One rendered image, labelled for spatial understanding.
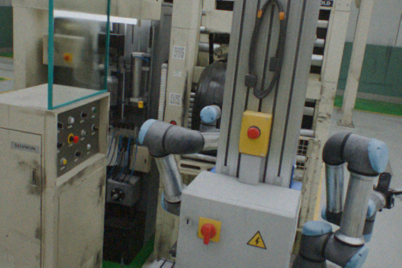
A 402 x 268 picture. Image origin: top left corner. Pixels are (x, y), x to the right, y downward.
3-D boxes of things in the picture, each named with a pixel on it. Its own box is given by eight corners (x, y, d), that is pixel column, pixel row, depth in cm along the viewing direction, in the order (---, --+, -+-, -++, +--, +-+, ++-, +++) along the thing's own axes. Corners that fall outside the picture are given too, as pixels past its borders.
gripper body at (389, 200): (378, 201, 194) (367, 209, 185) (378, 183, 193) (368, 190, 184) (395, 206, 189) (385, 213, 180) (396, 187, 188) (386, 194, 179)
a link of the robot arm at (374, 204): (350, 216, 175) (355, 197, 173) (362, 209, 183) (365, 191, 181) (369, 223, 170) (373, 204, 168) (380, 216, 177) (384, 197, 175)
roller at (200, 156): (182, 148, 261) (182, 151, 265) (180, 154, 259) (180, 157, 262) (237, 157, 254) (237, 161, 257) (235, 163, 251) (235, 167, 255)
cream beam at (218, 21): (203, 32, 274) (205, 8, 270) (212, 31, 298) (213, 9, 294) (298, 42, 261) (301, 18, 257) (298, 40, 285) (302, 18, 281)
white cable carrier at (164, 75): (156, 137, 271) (161, 63, 259) (158, 135, 276) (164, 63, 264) (163, 138, 270) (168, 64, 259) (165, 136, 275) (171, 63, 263)
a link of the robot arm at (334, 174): (313, 134, 164) (317, 225, 188) (339, 142, 157) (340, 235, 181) (328, 119, 171) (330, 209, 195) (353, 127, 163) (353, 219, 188)
